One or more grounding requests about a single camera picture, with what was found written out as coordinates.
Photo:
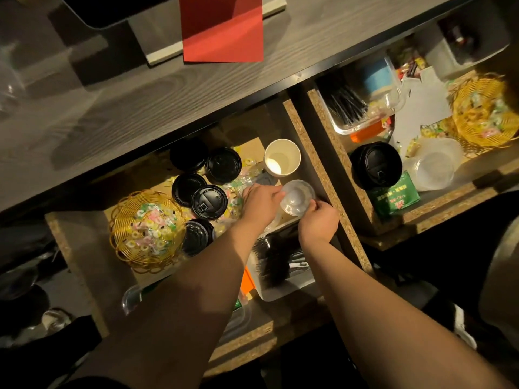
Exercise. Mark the person's right hand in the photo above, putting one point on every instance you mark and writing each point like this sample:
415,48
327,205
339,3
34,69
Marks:
319,224

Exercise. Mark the person's left hand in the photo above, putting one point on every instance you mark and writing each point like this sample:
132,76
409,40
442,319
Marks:
261,206

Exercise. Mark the person's left thumb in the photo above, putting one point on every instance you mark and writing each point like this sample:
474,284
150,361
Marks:
278,195

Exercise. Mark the person's right thumb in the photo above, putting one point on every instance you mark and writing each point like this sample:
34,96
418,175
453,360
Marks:
312,206

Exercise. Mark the clear plastic dome lid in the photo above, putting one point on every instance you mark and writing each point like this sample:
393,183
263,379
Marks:
298,196

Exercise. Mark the person's right forearm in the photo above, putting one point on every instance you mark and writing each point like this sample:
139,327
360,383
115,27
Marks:
377,320

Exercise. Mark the person's left forearm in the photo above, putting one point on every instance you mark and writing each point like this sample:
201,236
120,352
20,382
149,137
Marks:
190,303

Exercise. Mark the white paper cup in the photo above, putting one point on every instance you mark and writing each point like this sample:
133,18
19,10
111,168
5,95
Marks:
282,157

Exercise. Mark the black plastic cup lid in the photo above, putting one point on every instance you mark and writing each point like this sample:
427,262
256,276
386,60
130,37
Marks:
209,202
197,237
187,188
223,165
188,154

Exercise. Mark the bundle of black straws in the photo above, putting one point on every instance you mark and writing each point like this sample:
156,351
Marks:
272,259
342,102

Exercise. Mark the tall stack of black lids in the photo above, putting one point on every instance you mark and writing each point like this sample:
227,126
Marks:
376,165

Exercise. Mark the green packet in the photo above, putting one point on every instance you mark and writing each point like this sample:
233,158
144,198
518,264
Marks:
394,197

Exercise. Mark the white plastic tray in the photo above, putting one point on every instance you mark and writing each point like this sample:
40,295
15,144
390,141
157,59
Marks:
284,285

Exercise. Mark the orange packet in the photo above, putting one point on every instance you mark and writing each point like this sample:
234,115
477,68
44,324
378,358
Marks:
247,281
367,132

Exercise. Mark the clear plastic tray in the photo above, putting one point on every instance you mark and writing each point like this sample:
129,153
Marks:
365,109

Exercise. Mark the stack of clear plastic cups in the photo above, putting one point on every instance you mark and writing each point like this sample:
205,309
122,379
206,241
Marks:
436,164

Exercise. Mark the pile of wrapped candies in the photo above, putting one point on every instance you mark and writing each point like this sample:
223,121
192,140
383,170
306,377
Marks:
486,113
151,229

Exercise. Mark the blue tape roll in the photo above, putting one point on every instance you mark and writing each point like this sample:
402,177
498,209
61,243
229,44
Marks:
377,76

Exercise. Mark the white paper cutout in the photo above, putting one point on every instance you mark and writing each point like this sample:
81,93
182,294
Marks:
421,107

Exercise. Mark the red paper sheet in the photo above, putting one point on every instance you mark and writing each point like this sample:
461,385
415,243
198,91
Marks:
221,28

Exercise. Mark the clear plastic container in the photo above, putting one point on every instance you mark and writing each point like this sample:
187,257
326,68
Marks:
131,298

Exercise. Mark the person's white shoe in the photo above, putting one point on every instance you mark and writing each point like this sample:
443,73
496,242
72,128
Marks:
462,326

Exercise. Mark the white plastic box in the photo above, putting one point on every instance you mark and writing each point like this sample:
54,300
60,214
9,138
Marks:
466,40

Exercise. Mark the dark monitor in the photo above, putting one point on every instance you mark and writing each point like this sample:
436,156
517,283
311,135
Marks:
101,10

